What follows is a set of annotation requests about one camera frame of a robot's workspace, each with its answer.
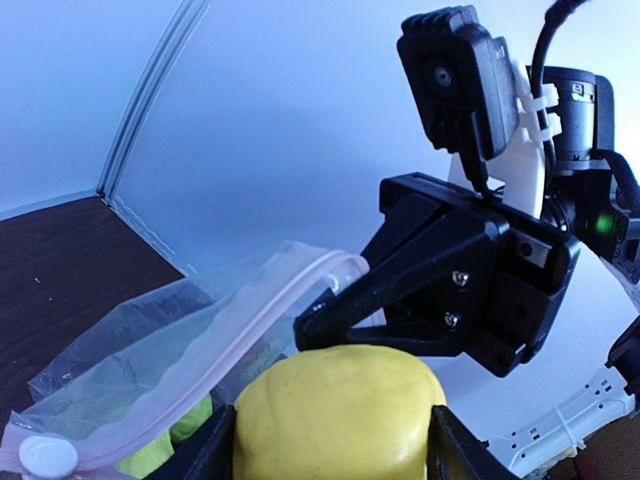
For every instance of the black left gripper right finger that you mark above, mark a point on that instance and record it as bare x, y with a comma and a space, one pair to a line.
453, 452

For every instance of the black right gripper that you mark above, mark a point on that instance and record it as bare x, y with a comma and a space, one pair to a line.
450, 273

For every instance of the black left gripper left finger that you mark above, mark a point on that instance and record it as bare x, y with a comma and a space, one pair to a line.
207, 455

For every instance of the green toy apple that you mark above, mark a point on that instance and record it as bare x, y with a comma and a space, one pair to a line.
155, 454

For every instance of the clear zip top bag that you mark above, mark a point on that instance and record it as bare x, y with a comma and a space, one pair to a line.
120, 387

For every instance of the yellow toy lemon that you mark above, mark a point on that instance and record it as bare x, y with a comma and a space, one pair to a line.
346, 412

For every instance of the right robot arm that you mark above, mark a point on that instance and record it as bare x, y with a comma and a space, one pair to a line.
594, 196

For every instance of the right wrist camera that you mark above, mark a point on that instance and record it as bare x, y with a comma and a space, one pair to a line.
479, 105

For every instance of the right aluminium frame post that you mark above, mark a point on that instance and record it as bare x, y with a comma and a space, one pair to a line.
172, 42

